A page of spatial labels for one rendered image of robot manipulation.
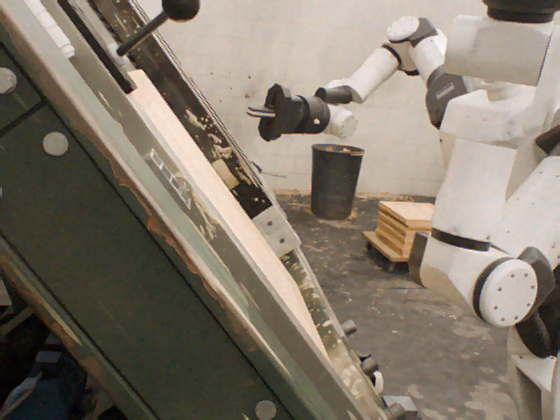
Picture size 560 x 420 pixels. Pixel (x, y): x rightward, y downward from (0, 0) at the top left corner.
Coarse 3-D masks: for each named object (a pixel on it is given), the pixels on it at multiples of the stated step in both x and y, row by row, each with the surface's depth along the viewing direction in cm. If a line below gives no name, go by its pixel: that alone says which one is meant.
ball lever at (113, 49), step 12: (168, 0) 53; (180, 0) 52; (192, 0) 53; (168, 12) 53; (180, 12) 53; (192, 12) 53; (156, 24) 56; (132, 36) 57; (144, 36) 57; (108, 48) 59; (120, 48) 58; (132, 48) 58; (120, 60) 59
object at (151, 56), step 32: (96, 0) 125; (128, 0) 126; (128, 32) 127; (160, 64) 129; (192, 96) 131; (192, 128) 133; (224, 160) 135; (256, 192) 138; (256, 224) 139; (288, 224) 140
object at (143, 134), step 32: (64, 32) 57; (96, 64) 57; (96, 96) 58; (128, 96) 60; (128, 128) 59; (192, 192) 61; (224, 224) 65; (224, 256) 63; (256, 288) 64; (288, 320) 65; (320, 352) 70; (320, 384) 67; (352, 416) 69
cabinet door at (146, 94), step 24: (144, 96) 90; (168, 120) 102; (192, 144) 110; (192, 168) 90; (216, 192) 99; (240, 216) 109; (240, 240) 88; (264, 240) 121; (264, 264) 97; (288, 288) 107; (312, 336) 92
